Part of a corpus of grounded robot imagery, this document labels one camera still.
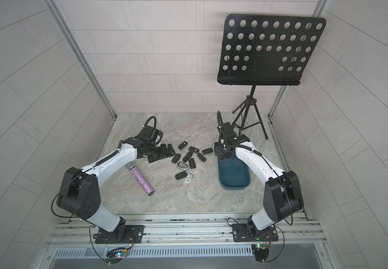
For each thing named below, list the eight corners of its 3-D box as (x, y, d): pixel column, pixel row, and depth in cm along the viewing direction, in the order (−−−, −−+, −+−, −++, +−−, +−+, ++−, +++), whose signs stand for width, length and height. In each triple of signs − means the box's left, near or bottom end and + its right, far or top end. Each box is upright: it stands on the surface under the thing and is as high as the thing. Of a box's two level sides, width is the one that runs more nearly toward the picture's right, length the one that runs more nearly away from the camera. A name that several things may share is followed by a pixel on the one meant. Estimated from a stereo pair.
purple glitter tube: (129, 172, 92) (127, 169, 89) (135, 168, 93) (133, 164, 90) (149, 197, 83) (147, 194, 80) (155, 191, 85) (154, 189, 82)
